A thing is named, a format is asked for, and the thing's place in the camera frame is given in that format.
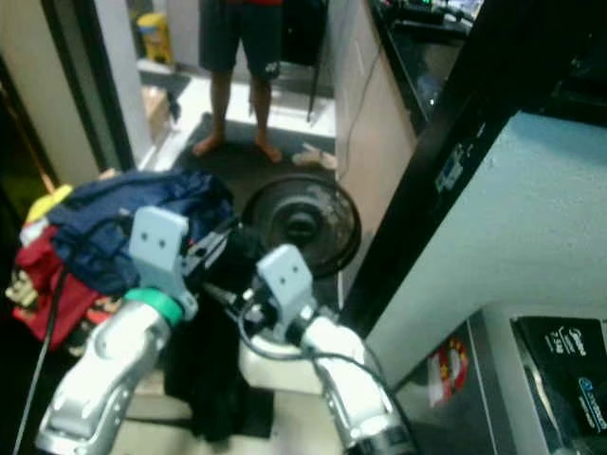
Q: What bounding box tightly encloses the navy blue garment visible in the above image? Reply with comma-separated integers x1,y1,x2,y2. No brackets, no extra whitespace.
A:
46,169,236,297

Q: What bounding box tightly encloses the brown wooden cabinet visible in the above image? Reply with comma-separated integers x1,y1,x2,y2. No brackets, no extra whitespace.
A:
330,0,420,195

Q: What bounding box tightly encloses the brown cardboard box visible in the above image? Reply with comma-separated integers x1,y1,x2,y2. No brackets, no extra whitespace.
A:
140,85,174,139

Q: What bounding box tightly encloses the red round washer sticker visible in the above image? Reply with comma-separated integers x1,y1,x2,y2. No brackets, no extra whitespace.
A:
431,337,472,410

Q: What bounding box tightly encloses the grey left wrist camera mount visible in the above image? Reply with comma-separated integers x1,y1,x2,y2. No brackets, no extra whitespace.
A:
130,206,201,319

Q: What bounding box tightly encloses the yellow garment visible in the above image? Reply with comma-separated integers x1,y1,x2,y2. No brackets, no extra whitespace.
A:
25,184,75,227

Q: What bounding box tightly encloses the black countertop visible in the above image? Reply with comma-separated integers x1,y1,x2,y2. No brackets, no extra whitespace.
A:
375,0,485,134

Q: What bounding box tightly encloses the black round fan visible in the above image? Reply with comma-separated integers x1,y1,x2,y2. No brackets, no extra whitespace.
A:
239,173,364,282

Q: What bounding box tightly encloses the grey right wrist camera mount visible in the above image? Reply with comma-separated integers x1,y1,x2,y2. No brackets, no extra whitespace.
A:
254,243,316,329

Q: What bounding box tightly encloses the red printed garment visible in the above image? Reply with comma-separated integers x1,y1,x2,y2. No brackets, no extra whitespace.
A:
13,226,134,354

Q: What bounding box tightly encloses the person in dark shorts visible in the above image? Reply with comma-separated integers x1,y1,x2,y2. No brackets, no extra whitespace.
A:
193,0,287,163

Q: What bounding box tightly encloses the dark floor mat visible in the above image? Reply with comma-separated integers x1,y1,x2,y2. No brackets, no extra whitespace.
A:
173,112,340,205

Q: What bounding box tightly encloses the black garment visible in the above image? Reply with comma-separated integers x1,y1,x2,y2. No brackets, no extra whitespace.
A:
163,308,274,445

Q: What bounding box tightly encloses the yellow container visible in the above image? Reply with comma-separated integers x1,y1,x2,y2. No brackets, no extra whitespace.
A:
137,11,175,66

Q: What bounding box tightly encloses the grey top-load washing machine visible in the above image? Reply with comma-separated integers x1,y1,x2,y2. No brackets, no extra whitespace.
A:
389,303,607,455

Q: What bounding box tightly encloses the beige sandal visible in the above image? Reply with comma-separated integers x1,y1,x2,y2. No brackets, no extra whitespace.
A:
291,142,339,171

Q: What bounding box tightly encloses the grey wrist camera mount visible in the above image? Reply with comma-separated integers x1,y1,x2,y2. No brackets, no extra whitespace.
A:
130,206,201,319
254,243,316,329

